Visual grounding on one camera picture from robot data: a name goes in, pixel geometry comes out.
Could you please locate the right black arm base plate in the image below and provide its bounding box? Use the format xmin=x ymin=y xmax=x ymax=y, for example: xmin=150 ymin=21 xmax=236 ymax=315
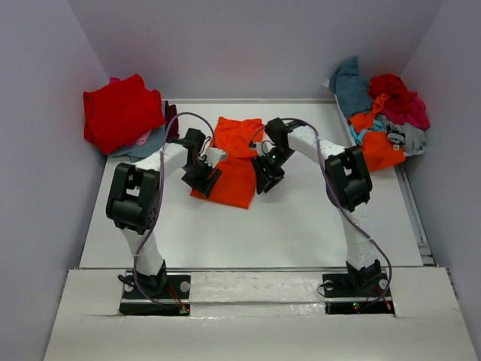
xmin=316 ymin=273 xmax=395 ymax=316

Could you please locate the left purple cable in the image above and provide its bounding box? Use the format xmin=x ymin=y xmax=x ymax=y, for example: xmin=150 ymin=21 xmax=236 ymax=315
xmin=133 ymin=112 xmax=216 ymax=308

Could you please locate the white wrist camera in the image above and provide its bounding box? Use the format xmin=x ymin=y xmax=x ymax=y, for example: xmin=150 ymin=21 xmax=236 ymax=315
xmin=204 ymin=147 xmax=228 ymax=168
xmin=249 ymin=140 xmax=274 ymax=156

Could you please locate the red crumpled t-shirt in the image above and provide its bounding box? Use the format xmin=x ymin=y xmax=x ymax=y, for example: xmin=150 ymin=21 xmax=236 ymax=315
xmin=368 ymin=74 xmax=413 ymax=113

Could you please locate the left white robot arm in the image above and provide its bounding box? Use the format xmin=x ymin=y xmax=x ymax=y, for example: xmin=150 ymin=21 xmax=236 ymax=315
xmin=106 ymin=128 xmax=228 ymax=299

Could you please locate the folded red t-shirt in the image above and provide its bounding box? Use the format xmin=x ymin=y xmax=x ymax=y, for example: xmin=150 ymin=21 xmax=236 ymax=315
xmin=83 ymin=74 xmax=166 ymax=155

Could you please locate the folded pink t-shirt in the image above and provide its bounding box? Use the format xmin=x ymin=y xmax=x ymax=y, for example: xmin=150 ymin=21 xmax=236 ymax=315
xmin=135 ymin=131 xmax=151 ymax=146

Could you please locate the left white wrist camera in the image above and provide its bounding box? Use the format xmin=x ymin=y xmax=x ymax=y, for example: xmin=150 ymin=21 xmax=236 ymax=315
xmin=204 ymin=147 xmax=228 ymax=168

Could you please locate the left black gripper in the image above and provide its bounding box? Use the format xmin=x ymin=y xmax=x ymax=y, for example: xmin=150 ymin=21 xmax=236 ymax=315
xmin=181 ymin=156 xmax=222 ymax=199

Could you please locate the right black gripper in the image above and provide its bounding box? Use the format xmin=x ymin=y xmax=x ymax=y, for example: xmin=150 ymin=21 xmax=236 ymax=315
xmin=251 ymin=146 xmax=295 ymax=195

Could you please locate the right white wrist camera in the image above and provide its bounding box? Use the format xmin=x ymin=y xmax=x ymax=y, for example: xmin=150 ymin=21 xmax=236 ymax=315
xmin=249 ymin=140 xmax=274 ymax=156

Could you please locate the folded maroon t-shirt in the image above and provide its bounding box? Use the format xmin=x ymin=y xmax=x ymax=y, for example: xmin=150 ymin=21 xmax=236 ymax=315
xmin=163 ymin=101 xmax=179 ymax=139

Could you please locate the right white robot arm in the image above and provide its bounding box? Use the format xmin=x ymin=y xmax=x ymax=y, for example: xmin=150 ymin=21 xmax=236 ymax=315
xmin=249 ymin=118 xmax=384 ymax=298

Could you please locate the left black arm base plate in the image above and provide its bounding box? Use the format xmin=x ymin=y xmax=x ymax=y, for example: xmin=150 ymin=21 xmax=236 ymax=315
xmin=117 ymin=272 xmax=191 ymax=317

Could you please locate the teal blue crumpled t-shirt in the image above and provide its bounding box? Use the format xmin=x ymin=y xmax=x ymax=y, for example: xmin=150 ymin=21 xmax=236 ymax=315
xmin=328 ymin=56 xmax=373 ymax=120

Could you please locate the grey crumpled t-shirt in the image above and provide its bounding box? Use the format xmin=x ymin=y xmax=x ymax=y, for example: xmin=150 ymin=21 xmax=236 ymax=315
xmin=376 ymin=115 xmax=427 ymax=156

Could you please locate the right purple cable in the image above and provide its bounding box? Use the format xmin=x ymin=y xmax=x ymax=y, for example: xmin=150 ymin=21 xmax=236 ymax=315
xmin=250 ymin=119 xmax=393 ymax=312

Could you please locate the cyan crumpled t-shirt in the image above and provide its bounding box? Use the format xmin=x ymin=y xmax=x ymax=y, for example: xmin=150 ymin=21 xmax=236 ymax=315
xmin=349 ymin=120 xmax=387 ymax=145

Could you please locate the purple cable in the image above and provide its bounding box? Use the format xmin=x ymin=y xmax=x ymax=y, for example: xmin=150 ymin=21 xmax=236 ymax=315
xmin=133 ymin=112 xmax=216 ymax=308
xmin=250 ymin=119 xmax=393 ymax=312

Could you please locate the orange t-shirt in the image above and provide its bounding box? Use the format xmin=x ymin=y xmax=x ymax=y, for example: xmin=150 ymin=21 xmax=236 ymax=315
xmin=349 ymin=94 xmax=406 ymax=172
xmin=190 ymin=117 xmax=264 ymax=209

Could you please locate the folded light blue t-shirt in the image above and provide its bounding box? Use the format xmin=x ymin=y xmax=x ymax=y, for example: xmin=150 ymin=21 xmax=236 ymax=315
xmin=109 ymin=126 xmax=165 ymax=162

